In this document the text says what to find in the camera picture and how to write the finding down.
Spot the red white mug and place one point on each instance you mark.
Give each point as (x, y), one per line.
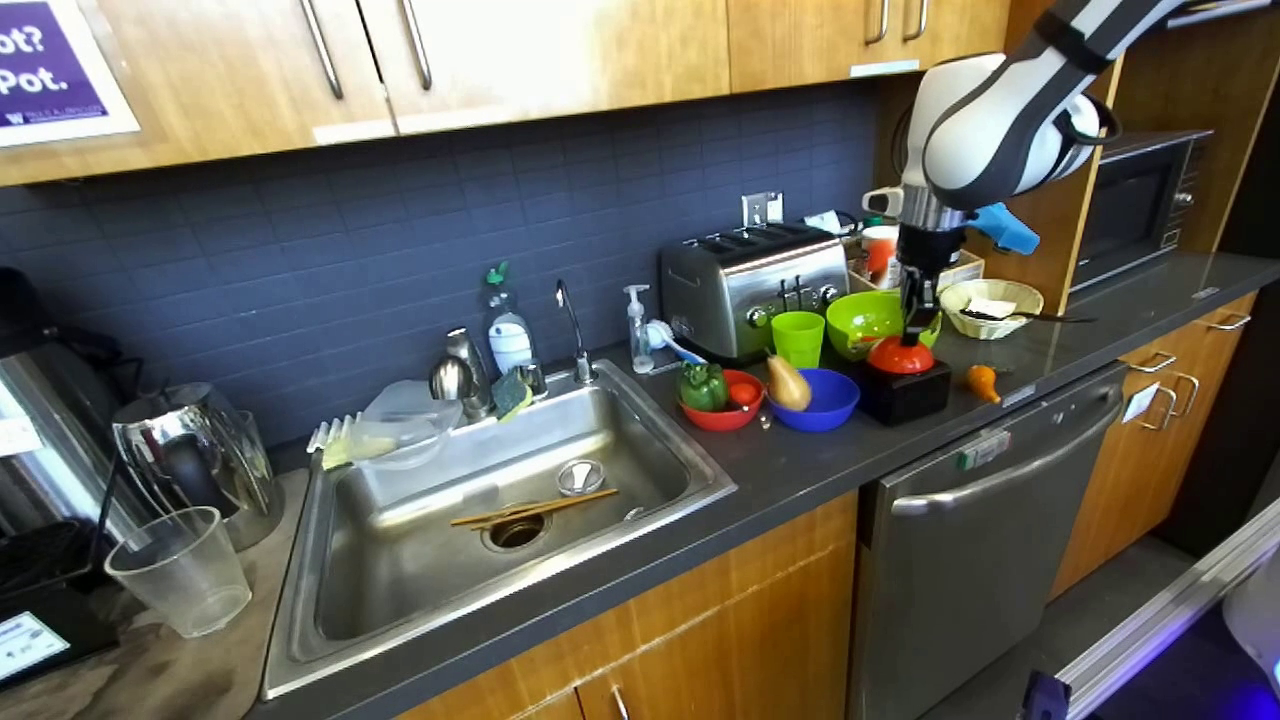
(879, 257)

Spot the wooden stick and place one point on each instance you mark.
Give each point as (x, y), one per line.
(535, 511)

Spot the pale yellow rubber glove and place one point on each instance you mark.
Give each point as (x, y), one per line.
(347, 443)

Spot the white wicker basket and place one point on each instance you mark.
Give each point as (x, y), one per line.
(993, 293)

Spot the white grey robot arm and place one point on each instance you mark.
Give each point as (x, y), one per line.
(1012, 126)

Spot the wooden drawer base cabinet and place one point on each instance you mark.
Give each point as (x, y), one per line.
(1147, 455)

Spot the red toy tomato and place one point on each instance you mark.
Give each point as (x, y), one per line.
(903, 356)

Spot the steel sink strainer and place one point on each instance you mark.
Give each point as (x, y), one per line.
(577, 477)

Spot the clear plastic cup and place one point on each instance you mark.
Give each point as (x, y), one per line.
(180, 572)

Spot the clear pump soap bottle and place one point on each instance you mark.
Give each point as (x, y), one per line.
(639, 342)

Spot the chrome faucet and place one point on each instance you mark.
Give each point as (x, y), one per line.
(572, 332)

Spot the green plastic bowl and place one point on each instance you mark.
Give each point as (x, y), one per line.
(866, 322)

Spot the stainless steel sink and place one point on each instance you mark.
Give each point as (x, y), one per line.
(402, 560)

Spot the green plastic cup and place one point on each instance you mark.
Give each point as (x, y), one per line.
(797, 342)

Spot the clear dish soap bottle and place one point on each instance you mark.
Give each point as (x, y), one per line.
(507, 332)

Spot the green sponge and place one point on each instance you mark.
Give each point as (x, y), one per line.
(509, 394)

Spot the wooden upper cabinet door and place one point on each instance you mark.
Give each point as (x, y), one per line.
(827, 32)
(175, 81)
(562, 52)

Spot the silver toaster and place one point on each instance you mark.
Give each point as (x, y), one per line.
(742, 286)

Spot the stainless steel dishwasher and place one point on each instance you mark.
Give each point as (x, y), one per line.
(974, 547)

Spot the robot cart with silver rail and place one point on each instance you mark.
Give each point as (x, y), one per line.
(1175, 626)

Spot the white wall outlet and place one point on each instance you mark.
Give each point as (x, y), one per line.
(760, 211)

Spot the black steel microwave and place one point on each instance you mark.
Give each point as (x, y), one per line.
(1134, 206)

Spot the black coffee machine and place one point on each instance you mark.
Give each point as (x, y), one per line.
(47, 467)

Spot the glass blender jug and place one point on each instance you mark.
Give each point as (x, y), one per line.
(203, 455)

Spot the wooden sink base cabinet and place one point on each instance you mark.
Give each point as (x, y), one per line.
(721, 642)

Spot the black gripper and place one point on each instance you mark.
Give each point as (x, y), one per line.
(929, 252)

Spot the small red toy vegetable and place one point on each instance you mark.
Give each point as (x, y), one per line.
(742, 394)

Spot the tan toy vegetable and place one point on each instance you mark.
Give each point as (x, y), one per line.
(791, 386)

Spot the purple white sign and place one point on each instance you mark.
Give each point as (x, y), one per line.
(47, 65)

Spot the green toy pepper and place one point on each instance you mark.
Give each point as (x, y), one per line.
(702, 386)

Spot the red plastic bowl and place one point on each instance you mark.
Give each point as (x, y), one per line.
(721, 418)

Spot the white blue dish brush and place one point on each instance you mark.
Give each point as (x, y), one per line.
(674, 345)

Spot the blue plastic bowl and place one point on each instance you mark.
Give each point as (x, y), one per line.
(827, 403)

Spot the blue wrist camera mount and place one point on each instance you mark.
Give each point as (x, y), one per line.
(1001, 227)

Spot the chrome sink sprayer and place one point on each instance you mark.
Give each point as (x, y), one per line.
(457, 374)

